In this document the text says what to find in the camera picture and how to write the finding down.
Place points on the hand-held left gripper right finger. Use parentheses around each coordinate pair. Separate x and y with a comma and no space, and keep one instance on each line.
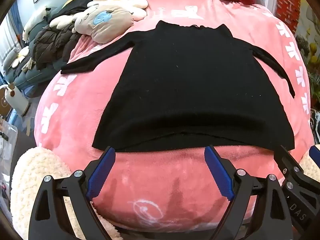
(220,175)

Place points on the blue sofa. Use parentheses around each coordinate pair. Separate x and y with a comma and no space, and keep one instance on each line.
(30,77)

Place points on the hanging clothes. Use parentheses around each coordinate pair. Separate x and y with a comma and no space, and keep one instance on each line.
(315,127)

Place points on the white cartoon-face container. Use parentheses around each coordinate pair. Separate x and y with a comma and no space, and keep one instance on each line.
(16,100)

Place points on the brick pattern wall poster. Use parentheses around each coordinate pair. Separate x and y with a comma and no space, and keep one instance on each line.
(290,0)

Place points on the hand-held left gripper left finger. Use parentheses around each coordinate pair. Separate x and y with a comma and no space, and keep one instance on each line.
(101,175)

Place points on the white seal plush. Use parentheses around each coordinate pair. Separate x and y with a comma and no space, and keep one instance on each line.
(35,21)

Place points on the black sweater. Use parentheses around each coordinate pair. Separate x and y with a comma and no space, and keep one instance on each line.
(187,80)

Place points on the dark puffer jacket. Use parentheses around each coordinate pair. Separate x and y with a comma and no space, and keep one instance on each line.
(55,45)

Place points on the beige plush pillow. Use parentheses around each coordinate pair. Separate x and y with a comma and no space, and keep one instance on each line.
(107,22)

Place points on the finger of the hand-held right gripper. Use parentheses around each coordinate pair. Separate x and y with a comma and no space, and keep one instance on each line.
(315,153)
(287,162)

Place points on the green plant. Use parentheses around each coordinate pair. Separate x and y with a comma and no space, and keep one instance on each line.
(311,62)

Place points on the cream fluffy fleece cloth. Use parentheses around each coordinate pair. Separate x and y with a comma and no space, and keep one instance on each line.
(30,175)
(311,166)

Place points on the pink printed blanket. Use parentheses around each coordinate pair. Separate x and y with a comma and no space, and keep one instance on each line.
(162,180)

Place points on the clear plastic box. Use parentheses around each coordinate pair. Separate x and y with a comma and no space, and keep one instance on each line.
(7,137)

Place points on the small white flower plush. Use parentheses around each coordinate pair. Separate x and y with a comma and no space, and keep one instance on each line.
(20,56)

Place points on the dark cloth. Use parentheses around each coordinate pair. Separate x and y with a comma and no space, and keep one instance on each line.
(72,8)

